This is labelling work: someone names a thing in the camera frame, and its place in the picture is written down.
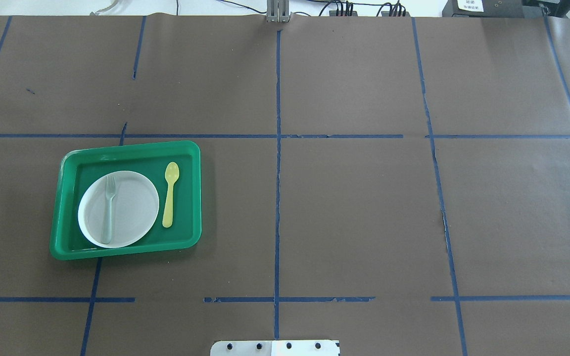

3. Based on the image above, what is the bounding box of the yellow plastic spoon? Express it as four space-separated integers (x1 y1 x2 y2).
161 162 180 228

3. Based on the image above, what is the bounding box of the green plastic tray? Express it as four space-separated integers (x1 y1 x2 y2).
49 140 202 261

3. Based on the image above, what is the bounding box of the white round plate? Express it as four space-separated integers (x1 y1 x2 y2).
77 171 160 249

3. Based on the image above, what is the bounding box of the translucent plastic fork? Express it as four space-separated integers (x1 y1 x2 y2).
101 174 117 245

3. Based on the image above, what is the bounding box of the black computer box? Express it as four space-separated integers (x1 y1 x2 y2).
442 0 543 19

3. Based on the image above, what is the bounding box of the aluminium frame post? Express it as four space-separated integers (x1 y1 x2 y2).
266 0 291 23

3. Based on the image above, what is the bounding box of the white pedestal column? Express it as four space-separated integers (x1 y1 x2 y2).
210 340 341 356

